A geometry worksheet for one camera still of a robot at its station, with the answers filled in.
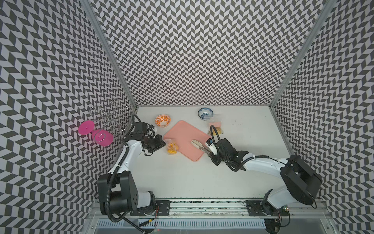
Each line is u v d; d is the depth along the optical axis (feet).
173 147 2.92
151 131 2.54
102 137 2.12
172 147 2.94
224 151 2.20
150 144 2.35
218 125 3.30
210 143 2.51
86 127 2.19
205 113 3.67
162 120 3.54
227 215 2.38
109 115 2.99
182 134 3.42
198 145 3.03
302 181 1.44
